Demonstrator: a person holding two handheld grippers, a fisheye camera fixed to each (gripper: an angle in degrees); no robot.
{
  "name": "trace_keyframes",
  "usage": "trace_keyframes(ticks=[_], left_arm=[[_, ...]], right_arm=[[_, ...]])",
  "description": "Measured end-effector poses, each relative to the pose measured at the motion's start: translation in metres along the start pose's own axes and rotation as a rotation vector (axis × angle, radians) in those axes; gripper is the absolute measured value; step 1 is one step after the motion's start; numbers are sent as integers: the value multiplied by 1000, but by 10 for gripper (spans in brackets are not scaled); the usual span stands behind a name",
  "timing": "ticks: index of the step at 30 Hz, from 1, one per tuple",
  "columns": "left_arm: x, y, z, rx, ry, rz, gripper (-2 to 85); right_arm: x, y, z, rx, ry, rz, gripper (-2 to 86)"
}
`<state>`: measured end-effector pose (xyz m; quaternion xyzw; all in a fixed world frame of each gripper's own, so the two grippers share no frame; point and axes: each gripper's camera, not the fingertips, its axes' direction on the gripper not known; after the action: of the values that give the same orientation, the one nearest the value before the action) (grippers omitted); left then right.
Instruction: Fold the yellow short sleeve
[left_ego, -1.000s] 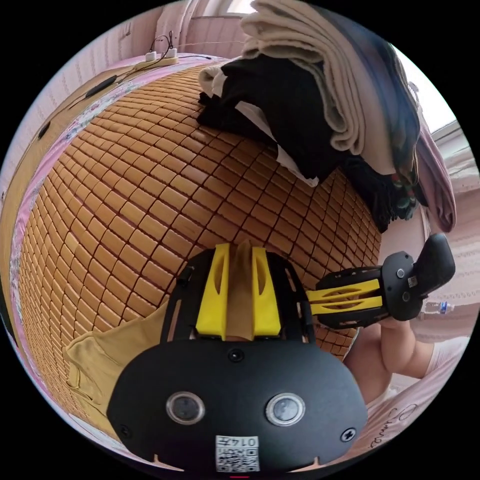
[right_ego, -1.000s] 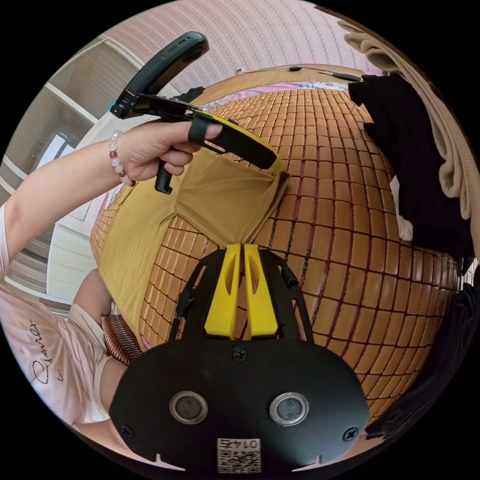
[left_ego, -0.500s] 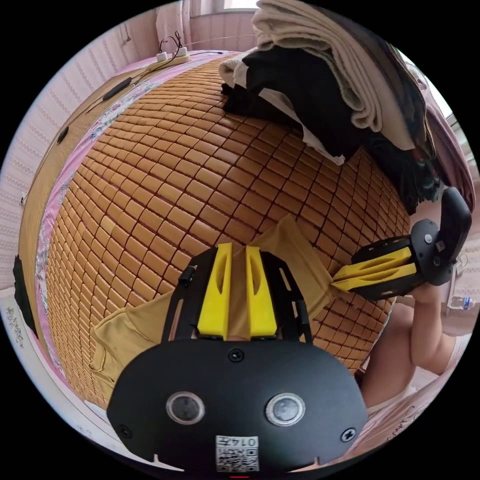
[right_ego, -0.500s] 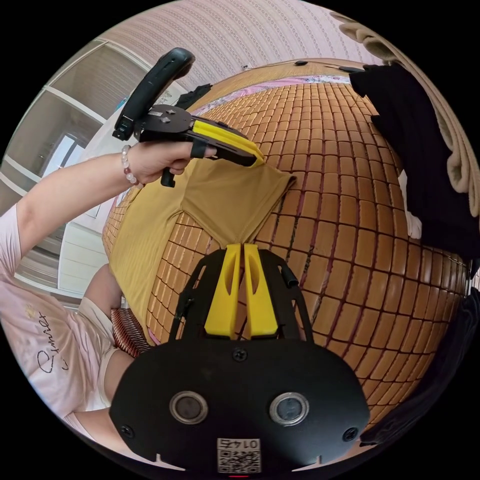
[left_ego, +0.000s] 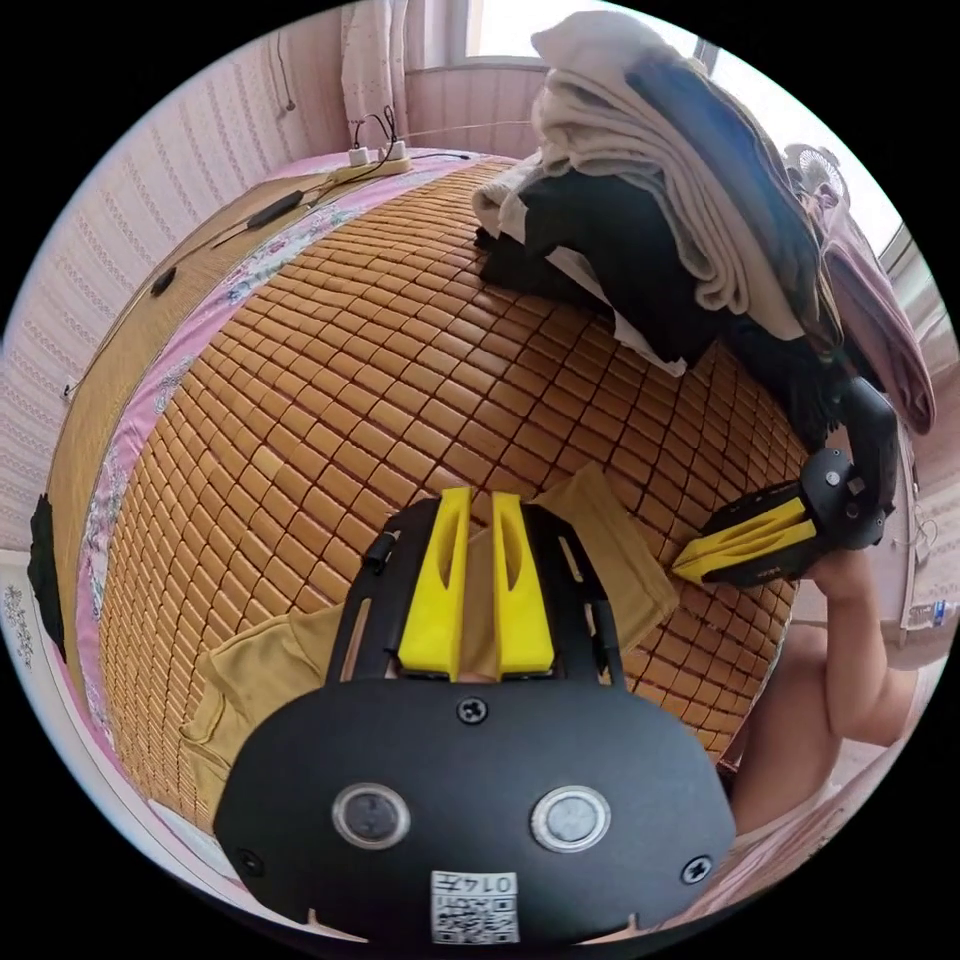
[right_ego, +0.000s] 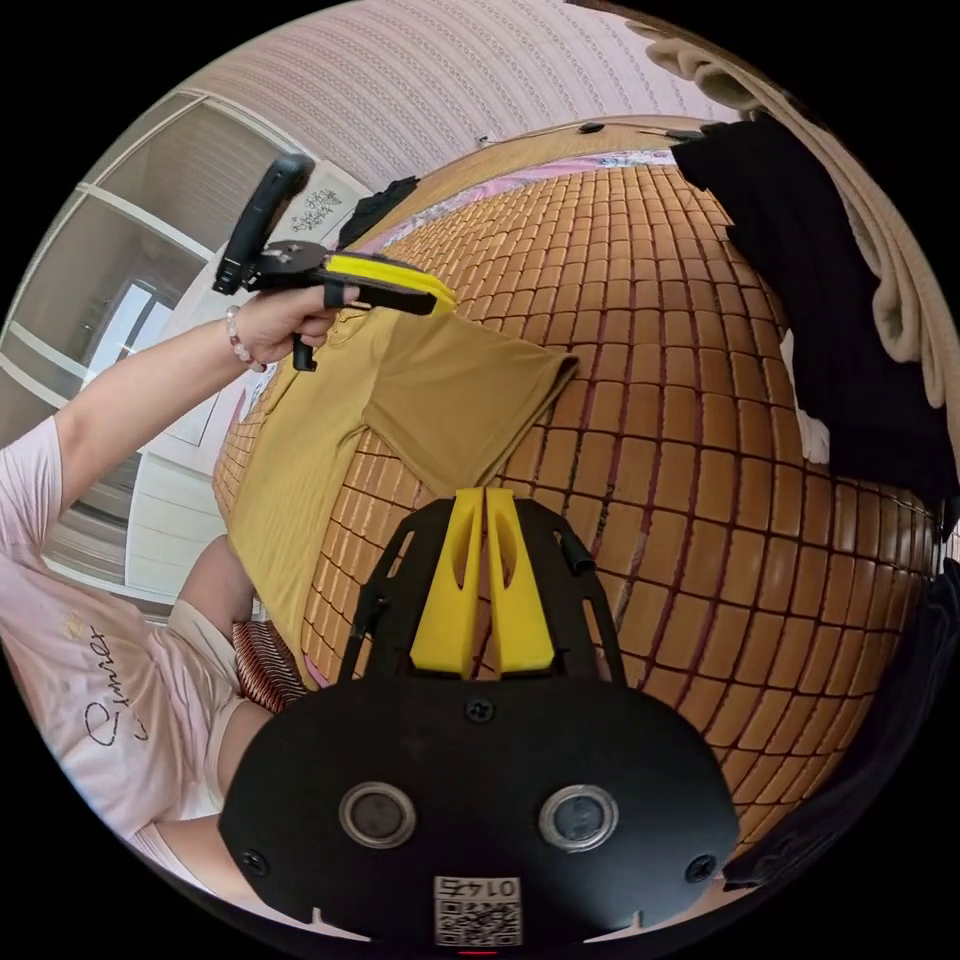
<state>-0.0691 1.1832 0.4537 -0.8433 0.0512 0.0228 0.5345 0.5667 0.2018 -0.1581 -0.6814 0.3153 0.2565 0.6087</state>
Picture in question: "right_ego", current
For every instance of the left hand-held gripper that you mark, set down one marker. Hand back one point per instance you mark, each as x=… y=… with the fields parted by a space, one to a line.
x=289 y=262

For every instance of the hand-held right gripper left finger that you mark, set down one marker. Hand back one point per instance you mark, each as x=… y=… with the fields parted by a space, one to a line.
x=448 y=585

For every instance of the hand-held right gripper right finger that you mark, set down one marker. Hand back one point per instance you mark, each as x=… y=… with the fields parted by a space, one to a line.
x=521 y=600

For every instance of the yellow short sleeve shirt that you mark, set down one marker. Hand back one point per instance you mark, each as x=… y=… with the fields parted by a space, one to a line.
x=420 y=390

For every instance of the person's left forearm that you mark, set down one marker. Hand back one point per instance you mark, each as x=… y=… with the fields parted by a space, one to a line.
x=150 y=394

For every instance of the person's left hand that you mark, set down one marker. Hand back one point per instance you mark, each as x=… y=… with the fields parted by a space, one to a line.
x=281 y=322

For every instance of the black garment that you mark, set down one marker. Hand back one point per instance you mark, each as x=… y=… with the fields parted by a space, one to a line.
x=379 y=206

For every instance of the bed with woven mat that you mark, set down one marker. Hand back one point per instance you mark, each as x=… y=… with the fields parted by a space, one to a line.
x=675 y=465

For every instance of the white cupboard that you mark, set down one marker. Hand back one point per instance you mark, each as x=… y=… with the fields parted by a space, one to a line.
x=172 y=180

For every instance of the person's body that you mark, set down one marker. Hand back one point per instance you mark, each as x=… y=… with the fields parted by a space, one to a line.
x=112 y=675

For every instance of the dark navy garment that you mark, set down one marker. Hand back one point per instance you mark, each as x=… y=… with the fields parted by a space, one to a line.
x=862 y=765

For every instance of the pile of clothes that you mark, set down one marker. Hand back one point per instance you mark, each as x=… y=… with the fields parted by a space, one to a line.
x=825 y=300

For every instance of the beige blanket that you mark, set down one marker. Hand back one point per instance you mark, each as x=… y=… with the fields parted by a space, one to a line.
x=870 y=210

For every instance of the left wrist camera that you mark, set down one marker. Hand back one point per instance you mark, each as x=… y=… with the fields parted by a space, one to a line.
x=259 y=217

